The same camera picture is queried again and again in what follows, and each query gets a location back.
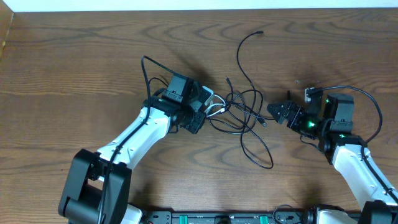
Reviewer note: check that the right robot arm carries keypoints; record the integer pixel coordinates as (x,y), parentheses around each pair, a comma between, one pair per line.
(330,122)

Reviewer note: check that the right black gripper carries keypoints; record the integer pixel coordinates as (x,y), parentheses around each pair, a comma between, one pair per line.
(298,110)

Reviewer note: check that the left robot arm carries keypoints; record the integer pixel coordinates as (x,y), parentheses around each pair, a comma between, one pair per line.
(98,183)

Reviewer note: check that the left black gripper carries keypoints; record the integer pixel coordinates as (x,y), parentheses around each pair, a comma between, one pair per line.
(195,129)

